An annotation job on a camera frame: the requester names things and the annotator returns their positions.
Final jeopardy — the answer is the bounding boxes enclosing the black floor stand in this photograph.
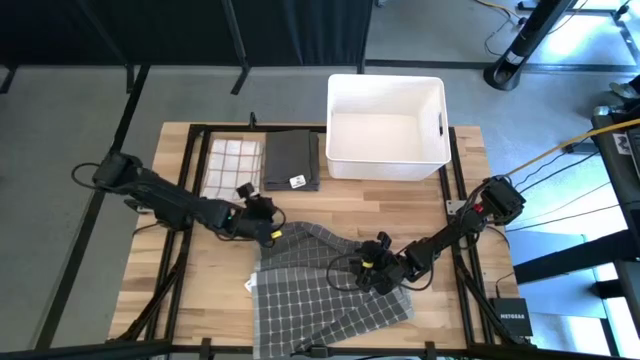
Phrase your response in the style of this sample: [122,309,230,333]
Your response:
[483,0,577,92]

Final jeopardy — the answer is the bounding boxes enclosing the black desk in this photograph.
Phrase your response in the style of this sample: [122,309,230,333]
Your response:
[591,104,640,360]

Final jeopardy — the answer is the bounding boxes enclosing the black metal floor beam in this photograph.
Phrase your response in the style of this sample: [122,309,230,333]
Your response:
[513,229,640,287]

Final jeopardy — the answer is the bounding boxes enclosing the black floor cable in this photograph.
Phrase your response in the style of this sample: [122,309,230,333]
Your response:
[517,149,602,194]
[503,203,622,234]

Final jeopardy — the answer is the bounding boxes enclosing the black folding partition screen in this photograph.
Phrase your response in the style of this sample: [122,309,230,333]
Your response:
[0,0,376,96]

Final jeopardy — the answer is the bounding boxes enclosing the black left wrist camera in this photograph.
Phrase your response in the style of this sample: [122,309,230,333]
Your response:
[235,181,258,202]

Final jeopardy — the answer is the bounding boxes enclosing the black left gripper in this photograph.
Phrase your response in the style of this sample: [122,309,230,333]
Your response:
[219,196,283,249]

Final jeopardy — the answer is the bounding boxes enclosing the black metal table frame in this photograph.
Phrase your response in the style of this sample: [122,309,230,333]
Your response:
[107,112,534,360]

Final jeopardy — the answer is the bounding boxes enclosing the grey towel with white checks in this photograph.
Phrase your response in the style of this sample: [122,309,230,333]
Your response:
[244,220,417,360]

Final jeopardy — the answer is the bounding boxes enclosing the white towel with red checks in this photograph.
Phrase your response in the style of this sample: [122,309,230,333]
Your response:
[200,137,265,203]

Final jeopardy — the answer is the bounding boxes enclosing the black Netgear network switch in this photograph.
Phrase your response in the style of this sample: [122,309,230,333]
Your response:
[488,297,534,338]

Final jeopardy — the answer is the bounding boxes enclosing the black stand base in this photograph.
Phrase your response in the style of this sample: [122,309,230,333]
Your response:
[516,0,640,24]

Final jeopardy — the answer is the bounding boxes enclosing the yellow cable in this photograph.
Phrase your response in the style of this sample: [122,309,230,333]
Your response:
[504,118,640,179]

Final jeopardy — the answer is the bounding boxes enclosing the white plastic basket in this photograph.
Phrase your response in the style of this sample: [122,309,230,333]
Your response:
[324,73,453,183]

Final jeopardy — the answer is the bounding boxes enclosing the person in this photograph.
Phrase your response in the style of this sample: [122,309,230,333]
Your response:
[608,73,640,102]

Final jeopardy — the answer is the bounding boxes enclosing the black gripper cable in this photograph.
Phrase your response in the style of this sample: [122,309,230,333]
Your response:
[325,251,367,294]

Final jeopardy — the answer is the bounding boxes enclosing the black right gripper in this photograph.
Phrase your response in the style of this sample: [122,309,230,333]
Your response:
[349,239,407,297]

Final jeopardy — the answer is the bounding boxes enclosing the dark grey terry towel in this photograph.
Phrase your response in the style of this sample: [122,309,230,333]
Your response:
[262,129,322,193]

